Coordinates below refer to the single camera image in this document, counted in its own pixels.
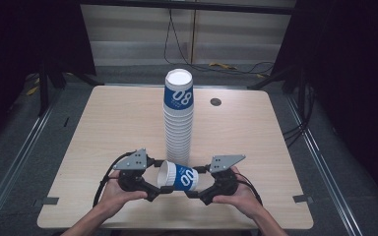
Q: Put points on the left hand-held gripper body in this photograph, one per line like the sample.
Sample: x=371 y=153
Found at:
x=133 y=162

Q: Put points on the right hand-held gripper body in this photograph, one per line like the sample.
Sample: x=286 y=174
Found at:
x=223 y=162

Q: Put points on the blue and white paper cup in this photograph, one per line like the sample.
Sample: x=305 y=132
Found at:
x=180 y=177

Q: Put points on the stack of white paper cups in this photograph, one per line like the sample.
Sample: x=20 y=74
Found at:
x=177 y=131

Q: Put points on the person's left hand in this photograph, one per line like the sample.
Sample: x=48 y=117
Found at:
x=114 y=198

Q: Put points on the person's right hand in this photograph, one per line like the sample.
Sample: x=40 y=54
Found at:
x=242 y=200

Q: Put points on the round grey table grommet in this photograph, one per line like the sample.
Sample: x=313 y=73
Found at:
x=216 y=102

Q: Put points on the grey tape strip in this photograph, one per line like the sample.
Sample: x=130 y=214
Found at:
x=301 y=198
x=50 y=200

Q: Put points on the black metal stand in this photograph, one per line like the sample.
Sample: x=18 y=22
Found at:
x=43 y=91
x=269 y=80

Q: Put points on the yellow tape scrap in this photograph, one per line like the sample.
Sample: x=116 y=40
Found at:
x=32 y=90
x=223 y=66

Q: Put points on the black overhead bar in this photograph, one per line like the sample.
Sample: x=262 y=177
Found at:
x=190 y=6

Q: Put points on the black curtain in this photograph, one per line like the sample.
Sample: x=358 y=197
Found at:
x=351 y=65
x=19 y=42

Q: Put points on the metal floor rail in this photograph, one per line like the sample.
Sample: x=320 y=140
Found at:
x=321 y=164
x=16 y=164

